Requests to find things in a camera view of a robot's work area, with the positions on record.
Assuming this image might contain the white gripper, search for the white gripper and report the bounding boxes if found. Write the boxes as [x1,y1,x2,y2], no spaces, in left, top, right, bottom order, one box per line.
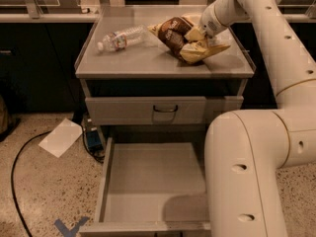
[185,0,244,42]

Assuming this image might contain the brown chip bag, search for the brown chip bag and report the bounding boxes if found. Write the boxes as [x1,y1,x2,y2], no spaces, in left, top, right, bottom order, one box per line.
[148,15,230,64]

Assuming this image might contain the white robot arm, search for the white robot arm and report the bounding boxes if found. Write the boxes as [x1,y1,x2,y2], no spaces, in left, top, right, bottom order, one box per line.
[200,0,316,237]

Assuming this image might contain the closed grey top drawer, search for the closed grey top drawer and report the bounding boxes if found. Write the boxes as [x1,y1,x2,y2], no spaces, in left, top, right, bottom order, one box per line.
[86,96,243,125]

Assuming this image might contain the grey drawer cabinet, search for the grey drawer cabinet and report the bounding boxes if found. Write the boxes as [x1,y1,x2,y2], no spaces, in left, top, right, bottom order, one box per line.
[75,6,255,142]

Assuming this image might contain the open grey middle drawer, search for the open grey middle drawer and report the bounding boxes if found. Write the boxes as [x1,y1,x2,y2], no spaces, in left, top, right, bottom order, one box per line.
[79,136,211,237]

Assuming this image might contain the dark counter cabinets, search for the dark counter cabinets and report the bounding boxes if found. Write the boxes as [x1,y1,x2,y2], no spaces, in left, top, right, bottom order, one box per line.
[0,22,316,113]

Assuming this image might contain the clear plastic water bottle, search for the clear plastic water bottle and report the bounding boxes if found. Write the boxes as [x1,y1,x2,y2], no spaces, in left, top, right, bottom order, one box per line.
[97,25,147,52]

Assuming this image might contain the blue power box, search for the blue power box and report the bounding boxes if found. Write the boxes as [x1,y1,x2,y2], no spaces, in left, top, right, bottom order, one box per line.
[85,130,103,151]

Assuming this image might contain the white paper sheet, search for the white paper sheet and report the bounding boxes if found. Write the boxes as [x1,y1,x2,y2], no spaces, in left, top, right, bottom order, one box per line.
[39,118,82,158]

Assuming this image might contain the blue tape cross mark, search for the blue tape cross mark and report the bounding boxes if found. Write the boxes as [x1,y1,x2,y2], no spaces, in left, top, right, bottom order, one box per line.
[53,215,91,237]

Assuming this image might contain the black drawer handle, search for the black drawer handle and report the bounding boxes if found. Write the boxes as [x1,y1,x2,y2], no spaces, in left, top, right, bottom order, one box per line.
[153,105,178,113]

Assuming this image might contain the black cable on left floor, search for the black cable on left floor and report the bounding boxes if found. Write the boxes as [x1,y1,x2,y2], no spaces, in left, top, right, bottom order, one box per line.
[10,130,52,237]

